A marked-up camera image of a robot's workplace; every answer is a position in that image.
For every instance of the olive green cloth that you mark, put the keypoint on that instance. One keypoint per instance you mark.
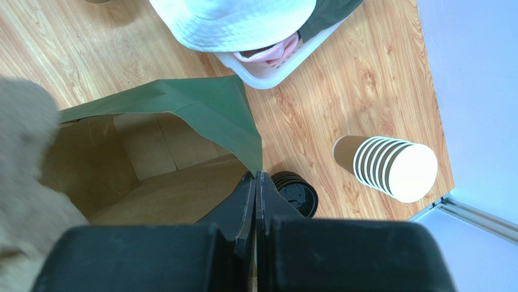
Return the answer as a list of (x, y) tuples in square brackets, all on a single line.
[(326, 14)]

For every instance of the stack of paper cups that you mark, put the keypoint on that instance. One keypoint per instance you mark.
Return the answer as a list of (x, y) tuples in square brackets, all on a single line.
[(403, 170)]

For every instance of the white bucket hat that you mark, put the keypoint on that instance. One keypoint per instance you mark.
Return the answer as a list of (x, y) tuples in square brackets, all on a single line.
[(232, 26)]

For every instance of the pink cloth in basket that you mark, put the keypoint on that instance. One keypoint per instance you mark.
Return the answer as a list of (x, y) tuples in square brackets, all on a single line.
[(271, 55)]

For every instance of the green paper bag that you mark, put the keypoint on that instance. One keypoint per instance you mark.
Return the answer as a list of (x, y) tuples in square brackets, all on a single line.
[(166, 152)]

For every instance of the stack of black lids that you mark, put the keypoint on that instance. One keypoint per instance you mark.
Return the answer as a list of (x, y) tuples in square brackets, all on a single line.
[(297, 191)]

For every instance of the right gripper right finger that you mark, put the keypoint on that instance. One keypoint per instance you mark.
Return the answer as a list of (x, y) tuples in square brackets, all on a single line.
[(295, 253)]

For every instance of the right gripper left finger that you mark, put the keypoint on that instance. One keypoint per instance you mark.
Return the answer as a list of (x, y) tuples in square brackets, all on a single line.
[(213, 254)]

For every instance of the white plastic basket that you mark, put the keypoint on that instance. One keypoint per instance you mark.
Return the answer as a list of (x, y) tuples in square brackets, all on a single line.
[(260, 77)]

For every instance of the single beige cup carrier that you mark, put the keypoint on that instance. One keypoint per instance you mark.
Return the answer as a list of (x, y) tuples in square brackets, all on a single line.
[(33, 216)]

